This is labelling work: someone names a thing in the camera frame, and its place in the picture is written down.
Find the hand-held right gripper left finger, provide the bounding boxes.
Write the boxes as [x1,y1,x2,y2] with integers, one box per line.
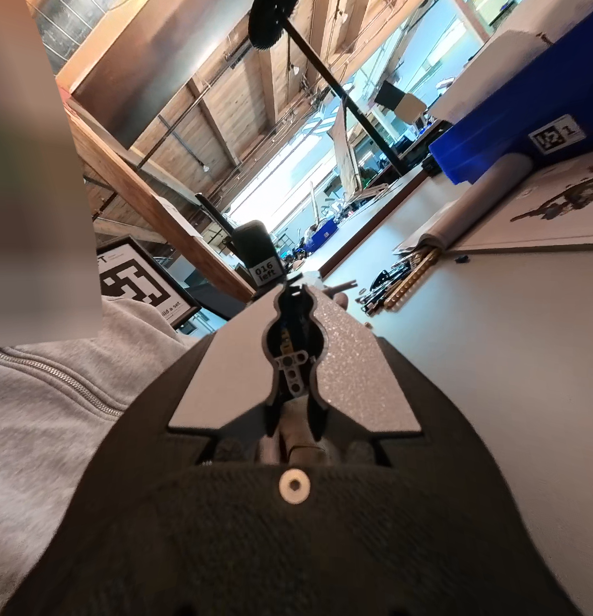
[167,283,283,436]

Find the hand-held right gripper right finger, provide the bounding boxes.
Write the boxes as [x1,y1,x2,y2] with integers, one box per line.
[303,285,423,442]

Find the lego technic model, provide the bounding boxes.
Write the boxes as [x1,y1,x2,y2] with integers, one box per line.
[264,284,332,402]

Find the pile of loose lego parts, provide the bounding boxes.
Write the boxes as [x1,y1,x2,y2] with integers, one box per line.
[356,245,444,318]

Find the lego instruction booklet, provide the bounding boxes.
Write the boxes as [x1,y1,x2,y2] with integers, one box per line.
[395,154,593,256]

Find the person's left hand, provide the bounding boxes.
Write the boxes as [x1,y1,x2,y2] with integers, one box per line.
[324,282,360,312]

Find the small blue bin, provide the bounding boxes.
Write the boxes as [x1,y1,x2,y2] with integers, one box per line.
[303,219,343,251]

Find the black framed white sign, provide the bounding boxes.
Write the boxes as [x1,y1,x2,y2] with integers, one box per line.
[96,236,203,330]

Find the leaning cardboard sheet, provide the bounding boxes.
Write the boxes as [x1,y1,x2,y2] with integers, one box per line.
[327,103,364,193]

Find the person's grey hoodie torso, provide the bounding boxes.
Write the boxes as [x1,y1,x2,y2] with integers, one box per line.
[0,294,205,616]

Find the black stand pole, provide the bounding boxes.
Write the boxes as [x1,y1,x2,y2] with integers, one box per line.
[248,0,410,176]

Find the blue plastic bin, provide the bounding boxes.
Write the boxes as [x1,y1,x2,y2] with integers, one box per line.
[429,10,593,186]

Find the white cardboard box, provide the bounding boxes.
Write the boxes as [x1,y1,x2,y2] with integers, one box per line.
[429,30,554,123]

